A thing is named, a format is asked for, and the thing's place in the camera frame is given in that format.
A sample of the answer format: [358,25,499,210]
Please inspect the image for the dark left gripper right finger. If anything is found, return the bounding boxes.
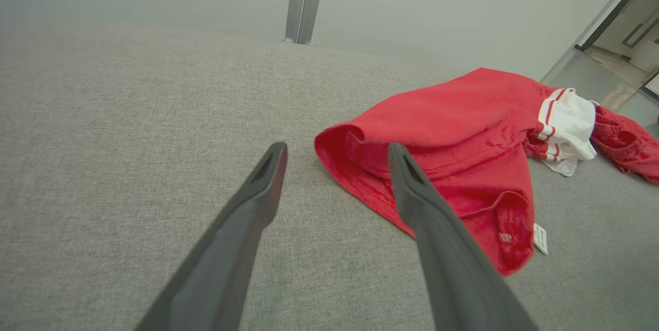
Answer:
[388,143,539,331]

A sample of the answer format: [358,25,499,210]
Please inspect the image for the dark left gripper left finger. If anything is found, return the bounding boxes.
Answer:
[135,141,288,331]

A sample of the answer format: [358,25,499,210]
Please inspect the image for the red shirt white sleeves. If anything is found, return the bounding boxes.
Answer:
[314,67,600,276]

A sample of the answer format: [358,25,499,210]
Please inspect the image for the grey metal post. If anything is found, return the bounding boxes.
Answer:
[283,0,330,46]

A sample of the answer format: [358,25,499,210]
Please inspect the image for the dark door frame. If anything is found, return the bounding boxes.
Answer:
[541,0,659,115]

